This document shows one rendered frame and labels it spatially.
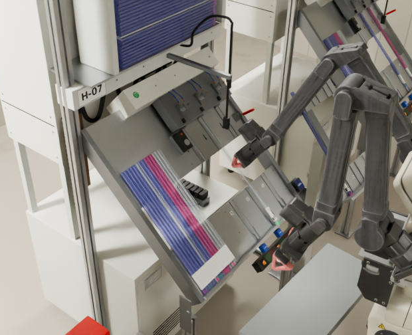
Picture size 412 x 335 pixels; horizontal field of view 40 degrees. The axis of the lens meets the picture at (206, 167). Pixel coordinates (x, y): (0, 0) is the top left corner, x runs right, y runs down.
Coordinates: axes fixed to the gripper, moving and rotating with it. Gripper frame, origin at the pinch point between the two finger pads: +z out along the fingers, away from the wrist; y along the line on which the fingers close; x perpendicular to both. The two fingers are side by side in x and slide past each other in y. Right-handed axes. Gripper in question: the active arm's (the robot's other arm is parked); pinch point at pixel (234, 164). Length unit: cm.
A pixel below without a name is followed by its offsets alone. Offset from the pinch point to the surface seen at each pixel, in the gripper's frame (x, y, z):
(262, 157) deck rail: 5.5, -19.1, 3.8
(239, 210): 14.9, 10.2, 3.2
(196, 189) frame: -1.2, -4.5, 33.4
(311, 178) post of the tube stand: 29, -47, 14
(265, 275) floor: 58, -37, 72
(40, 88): -62, 48, 2
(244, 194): 11.7, 3.1, 2.8
